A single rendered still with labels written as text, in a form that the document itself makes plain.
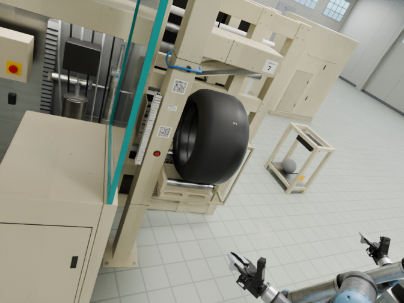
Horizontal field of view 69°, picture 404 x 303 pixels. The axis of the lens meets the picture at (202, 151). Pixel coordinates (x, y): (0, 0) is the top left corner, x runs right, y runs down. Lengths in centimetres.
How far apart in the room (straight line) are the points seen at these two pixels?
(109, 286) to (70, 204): 138
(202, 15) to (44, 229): 113
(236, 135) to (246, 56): 54
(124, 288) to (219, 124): 143
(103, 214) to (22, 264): 38
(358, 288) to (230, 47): 139
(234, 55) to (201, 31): 44
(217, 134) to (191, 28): 55
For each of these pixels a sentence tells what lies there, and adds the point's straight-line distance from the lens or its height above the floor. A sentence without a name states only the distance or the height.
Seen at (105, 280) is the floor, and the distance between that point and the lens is 244.
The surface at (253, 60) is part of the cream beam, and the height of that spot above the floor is 171.
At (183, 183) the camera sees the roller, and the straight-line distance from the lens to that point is 190.
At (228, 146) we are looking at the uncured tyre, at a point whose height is 131.
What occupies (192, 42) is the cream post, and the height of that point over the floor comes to 175.
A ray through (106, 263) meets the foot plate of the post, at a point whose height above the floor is 2.
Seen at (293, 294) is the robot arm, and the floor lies 104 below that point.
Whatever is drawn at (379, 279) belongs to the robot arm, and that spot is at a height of 106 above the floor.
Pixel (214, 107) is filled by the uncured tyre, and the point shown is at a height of 146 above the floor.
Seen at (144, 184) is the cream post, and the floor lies 81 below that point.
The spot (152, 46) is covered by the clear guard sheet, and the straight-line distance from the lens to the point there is 81.
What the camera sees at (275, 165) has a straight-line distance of 444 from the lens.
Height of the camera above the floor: 205
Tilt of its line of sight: 30 degrees down
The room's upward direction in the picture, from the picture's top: 24 degrees clockwise
